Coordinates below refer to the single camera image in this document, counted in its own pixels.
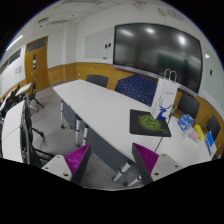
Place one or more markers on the pink small box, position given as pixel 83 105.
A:
pixel 194 135

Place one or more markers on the dark grey office chair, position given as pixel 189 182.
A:
pixel 97 79

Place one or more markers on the wall whiteboard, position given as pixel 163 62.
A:
pixel 99 45

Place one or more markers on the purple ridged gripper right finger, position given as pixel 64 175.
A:
pixel 153 166

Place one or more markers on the white far table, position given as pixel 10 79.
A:
pixel 73 92

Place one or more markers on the blue white small box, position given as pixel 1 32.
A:
pixel 185 122

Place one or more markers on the white paper bag blue deer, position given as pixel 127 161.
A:
pixel 165 95

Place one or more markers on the blue book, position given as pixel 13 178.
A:
pixel 210 144

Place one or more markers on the black chair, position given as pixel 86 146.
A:
pixel 213 126
pixel 188 105

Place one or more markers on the white folding table left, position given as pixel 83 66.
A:
pixel 16 144

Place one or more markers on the black green mouse pad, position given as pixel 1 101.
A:
pixel 143 123

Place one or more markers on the wooden door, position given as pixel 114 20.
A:
pixel 36 63

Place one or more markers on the white long table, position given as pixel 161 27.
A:
pixel 116 122

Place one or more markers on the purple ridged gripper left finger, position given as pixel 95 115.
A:
pixel 72 166

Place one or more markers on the blue patterned chair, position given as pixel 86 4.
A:
pixel 137 87

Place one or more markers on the large black wall display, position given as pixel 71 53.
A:
pixel 153 48

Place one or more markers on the black chair far right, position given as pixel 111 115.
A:
pixel 213 126

